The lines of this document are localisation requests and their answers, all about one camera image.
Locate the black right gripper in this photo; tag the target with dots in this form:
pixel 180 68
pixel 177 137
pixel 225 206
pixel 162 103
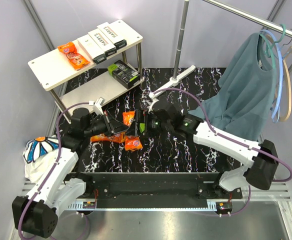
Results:
pixel 131 130

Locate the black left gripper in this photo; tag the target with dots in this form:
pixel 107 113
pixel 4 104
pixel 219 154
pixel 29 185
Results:
pixel 117 126

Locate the orange razor pack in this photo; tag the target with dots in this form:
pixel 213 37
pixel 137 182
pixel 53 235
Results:
pixel 132 141
pixel 117 138
pixel 76 60

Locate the green black razor box shelved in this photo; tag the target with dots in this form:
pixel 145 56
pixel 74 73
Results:
pixel 124 74

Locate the white Harry's box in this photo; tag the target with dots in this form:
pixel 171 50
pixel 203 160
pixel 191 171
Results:
pixel 103 42
pixel 113 33

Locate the white H razor box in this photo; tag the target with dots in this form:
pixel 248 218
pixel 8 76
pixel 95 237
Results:
pixel 91 48

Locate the green black razor box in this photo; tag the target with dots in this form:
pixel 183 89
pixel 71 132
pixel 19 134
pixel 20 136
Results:
pixel 142 128

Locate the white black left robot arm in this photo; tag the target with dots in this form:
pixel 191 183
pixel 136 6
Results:
pixel 38 211

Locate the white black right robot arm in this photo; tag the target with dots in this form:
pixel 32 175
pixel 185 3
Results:
pixel 258 160

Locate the clothes rack stand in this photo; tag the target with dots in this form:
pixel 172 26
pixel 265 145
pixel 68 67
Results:
pixel 211 38

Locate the white printed cloth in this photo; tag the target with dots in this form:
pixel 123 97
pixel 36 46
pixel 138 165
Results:
pixel 38 154

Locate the teal t-shirt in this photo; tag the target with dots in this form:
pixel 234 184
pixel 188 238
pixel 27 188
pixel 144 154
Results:
pixel 247 89

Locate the blue hanger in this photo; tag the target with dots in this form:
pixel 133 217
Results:
pixel 278 82

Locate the teal hanger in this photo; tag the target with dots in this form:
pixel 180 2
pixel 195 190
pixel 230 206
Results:
pixel 272 49

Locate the wooden hanger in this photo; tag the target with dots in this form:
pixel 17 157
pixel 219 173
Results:
pixel 289 82

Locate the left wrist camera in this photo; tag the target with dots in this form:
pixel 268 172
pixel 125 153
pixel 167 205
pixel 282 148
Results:
pixel 97 105

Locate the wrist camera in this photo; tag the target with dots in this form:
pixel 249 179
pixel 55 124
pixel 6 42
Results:
pixel 97 105
pixel 151 100

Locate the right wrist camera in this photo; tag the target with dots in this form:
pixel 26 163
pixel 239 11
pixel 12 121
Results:
pixel 151 100

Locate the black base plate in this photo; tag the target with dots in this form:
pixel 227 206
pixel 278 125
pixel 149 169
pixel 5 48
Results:
pixel 157 191

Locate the aluminium frame rail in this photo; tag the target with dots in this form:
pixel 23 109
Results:
pixel 278 192

